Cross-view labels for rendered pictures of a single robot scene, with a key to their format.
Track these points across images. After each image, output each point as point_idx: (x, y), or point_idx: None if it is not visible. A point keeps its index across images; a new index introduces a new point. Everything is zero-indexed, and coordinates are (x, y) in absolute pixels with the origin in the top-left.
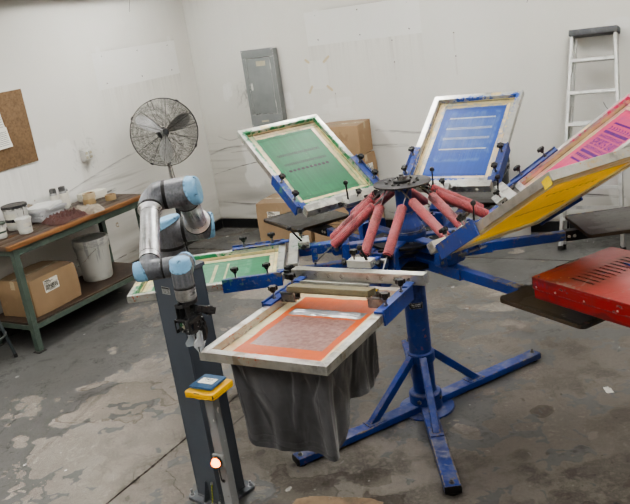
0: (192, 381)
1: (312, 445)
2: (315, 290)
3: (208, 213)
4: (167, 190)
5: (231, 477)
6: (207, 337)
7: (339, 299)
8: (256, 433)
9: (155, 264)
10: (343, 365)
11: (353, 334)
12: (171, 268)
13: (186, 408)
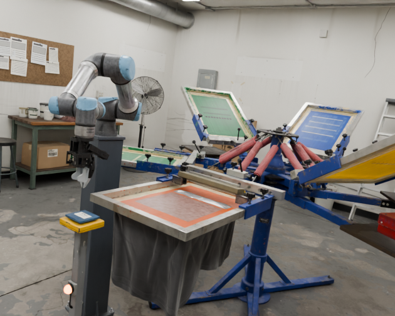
0: None
1: (157, 299)
2: (198, 179)
3: (138, 102)
4: (106, 59)
5: (79, 306)
6: None
7: (214, 193)
8: (117, 274)
9: (69, 101)
10: (202, 239)
11: (217, 215)
12: (77, 103)
13: None
